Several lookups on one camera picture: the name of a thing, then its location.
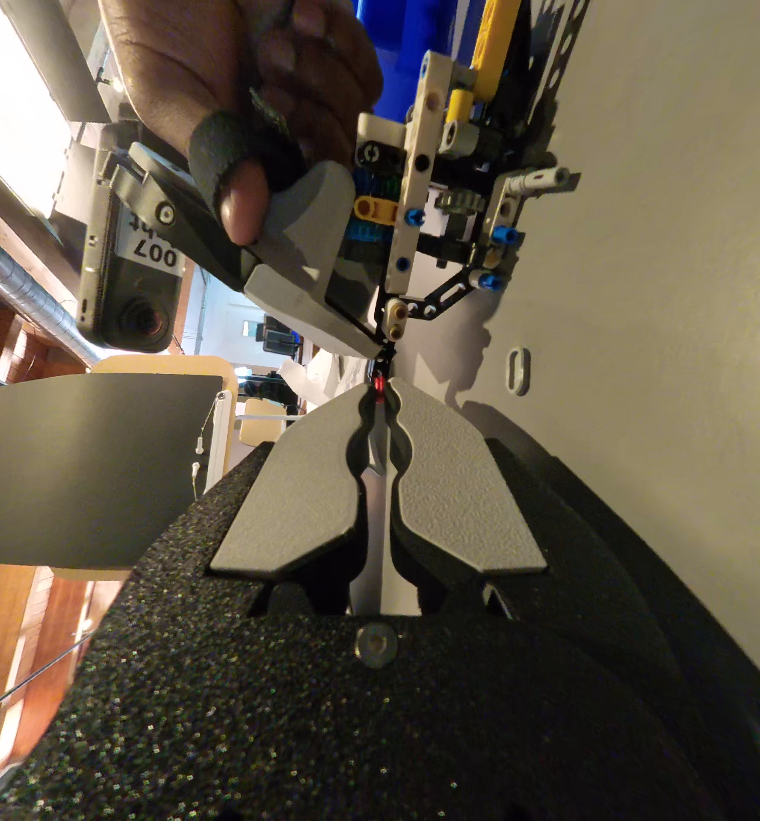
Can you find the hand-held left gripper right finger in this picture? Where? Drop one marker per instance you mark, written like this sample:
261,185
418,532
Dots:
463,507

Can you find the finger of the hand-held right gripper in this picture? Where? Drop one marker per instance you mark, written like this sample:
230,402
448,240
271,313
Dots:
303,308
309,218

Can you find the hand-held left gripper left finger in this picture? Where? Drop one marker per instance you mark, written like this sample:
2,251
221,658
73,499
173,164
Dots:
290,507

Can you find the red lego pin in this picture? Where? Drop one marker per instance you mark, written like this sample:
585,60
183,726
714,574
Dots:
380,388

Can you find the partly built lego model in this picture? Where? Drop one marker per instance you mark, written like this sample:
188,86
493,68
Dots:
418,160

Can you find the blue plastic bin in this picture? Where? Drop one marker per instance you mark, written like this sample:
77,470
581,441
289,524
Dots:
405,38

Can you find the white oval lego piece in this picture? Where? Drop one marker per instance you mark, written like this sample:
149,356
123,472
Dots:
519,371

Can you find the person's right hand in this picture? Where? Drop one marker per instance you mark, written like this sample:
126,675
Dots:
226,58

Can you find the white divider base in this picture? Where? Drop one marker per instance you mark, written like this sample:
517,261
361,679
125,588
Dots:
219,442

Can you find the black desk divider panel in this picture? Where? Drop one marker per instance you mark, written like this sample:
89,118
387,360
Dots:
84,468

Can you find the silver ventilation duct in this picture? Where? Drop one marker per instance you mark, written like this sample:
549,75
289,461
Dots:
20,282

